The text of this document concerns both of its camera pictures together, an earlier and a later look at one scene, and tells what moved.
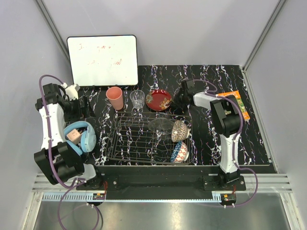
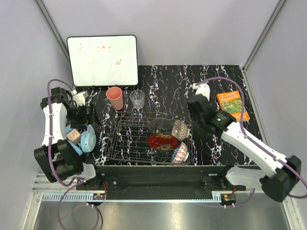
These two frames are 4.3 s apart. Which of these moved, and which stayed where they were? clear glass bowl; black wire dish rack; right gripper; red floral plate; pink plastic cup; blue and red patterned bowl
Moved: red floral plate; right gripper
Stayed: clear glass bowl; pink plastic cup; blue and red patterned bowl; black wire dish rack
